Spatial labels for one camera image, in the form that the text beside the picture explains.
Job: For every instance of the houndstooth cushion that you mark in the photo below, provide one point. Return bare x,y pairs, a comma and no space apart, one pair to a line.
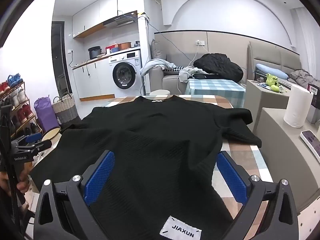
175,68

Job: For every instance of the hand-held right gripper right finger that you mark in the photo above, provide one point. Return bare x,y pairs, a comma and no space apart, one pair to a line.
231,177

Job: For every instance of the grey low cabinet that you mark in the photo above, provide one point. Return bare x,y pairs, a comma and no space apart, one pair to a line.
282,150

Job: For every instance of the red container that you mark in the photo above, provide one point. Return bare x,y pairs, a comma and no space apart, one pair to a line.
111,48

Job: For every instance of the white washing machine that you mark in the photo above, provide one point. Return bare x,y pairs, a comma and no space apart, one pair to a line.
125,77

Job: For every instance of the white paper towel roll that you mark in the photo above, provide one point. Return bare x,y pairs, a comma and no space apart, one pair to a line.
298,105

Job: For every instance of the blue pillow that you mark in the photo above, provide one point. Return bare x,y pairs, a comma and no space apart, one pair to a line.
271,71

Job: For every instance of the wooden shoe rack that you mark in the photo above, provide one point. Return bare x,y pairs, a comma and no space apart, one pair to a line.
20,105

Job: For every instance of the white wall cabinets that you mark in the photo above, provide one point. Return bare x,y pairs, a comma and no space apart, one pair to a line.
92,15

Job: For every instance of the white flat device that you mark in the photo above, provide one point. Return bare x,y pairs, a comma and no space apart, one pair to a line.
311,141

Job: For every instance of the copper pot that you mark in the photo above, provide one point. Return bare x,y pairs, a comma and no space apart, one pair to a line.
124,46

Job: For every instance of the black knit sweater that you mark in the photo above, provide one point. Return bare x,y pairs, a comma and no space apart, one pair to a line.
155,142

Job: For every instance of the grey sofa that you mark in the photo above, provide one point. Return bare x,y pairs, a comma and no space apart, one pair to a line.
170,82

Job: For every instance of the white wall socket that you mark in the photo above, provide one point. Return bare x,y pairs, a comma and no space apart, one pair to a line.
200,42

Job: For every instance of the woven laundry basket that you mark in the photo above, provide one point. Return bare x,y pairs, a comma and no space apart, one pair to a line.
64,108

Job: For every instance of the white round stool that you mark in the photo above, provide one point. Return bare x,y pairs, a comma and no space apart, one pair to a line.
160,93

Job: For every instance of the black cooking pot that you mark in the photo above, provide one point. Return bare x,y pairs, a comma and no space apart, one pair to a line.
94,53

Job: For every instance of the grey bed headboard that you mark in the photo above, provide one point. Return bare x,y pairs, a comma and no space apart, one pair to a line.
272,55

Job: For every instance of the green toy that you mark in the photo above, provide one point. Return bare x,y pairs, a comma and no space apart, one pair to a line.
272,81

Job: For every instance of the person's left hand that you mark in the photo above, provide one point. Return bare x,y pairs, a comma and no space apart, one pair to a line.
22,185

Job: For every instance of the light blue-grey cloth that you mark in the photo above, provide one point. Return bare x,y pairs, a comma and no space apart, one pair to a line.
155,65

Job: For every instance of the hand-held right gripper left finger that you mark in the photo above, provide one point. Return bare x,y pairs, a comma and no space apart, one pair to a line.
98,177

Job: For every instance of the grey sofa pillow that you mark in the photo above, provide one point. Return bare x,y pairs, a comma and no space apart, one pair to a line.
158,49

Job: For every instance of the grey-white garment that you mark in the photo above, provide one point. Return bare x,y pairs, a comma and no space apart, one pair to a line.
186,74

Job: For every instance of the checked tablecloth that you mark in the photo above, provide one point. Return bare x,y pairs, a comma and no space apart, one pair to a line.
242,160

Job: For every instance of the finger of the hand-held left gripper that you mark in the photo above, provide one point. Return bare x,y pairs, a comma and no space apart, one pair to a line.
33,137
37,146

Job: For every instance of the range hood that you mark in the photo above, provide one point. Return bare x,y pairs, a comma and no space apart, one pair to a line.
120,20

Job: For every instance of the grey jacket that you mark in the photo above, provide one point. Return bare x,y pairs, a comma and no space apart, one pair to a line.
303,77

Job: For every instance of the black puffy jacket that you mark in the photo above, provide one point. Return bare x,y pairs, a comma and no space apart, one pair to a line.
217,66

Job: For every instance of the dark door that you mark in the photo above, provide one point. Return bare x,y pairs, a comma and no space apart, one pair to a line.
58,60

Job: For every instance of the grey bedside cabinet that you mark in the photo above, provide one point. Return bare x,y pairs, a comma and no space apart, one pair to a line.
265,102

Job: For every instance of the dark box with label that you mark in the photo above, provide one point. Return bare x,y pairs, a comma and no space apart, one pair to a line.
313,88

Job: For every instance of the small table with teal cloth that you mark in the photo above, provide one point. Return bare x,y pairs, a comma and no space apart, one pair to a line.
215,90

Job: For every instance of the purple bag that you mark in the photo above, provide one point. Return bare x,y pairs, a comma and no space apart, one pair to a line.
46,115

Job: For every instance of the white kitchen counter cabinet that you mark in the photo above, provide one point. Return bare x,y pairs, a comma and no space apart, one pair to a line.
92,80

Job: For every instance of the white curtain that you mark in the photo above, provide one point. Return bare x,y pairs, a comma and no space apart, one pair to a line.
306,30

